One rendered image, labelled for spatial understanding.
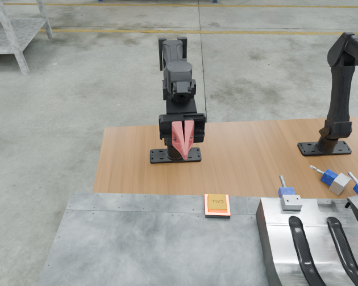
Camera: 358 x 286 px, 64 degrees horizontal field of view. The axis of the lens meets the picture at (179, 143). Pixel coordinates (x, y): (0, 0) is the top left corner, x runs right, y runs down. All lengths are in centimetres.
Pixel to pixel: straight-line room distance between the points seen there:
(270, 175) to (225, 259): 37
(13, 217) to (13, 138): 82
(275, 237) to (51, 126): 225
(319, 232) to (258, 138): 49
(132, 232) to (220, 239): 27
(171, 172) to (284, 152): 46
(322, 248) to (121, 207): 61
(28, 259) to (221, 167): 130
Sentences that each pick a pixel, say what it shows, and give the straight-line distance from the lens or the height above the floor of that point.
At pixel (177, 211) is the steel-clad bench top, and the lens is 97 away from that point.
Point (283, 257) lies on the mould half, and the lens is 85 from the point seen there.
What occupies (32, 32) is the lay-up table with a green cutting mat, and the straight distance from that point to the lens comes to 399.
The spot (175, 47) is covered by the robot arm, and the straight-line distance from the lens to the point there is 90.
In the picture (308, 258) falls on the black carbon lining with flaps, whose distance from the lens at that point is 87.
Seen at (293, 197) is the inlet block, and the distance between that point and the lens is 92.
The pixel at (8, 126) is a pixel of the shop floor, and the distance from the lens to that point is 292.
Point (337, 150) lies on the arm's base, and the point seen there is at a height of 81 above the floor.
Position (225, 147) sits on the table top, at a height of 80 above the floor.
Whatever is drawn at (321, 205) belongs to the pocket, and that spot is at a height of 87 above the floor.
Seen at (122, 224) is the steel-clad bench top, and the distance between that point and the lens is 96.
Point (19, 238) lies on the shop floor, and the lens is 207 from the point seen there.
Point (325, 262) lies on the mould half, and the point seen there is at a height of 88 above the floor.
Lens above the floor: 161
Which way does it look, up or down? 43 degrees down
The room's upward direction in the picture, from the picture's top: straight up
